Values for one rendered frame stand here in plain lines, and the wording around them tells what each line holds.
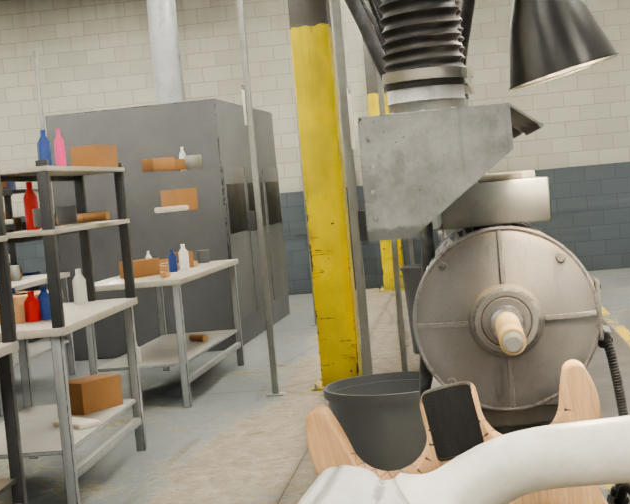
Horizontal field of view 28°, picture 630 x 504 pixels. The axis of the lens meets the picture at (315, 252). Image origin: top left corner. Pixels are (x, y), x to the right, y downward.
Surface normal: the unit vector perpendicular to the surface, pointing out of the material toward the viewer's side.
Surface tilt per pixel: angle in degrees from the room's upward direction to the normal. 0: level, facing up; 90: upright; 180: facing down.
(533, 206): 90
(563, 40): 73
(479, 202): 90
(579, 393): 89
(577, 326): 91
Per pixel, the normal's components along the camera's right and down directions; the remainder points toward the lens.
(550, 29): -0.28, -0.18
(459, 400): -0.12, 0.04
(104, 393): 0.82, -0.04
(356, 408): -0.62, 0.15
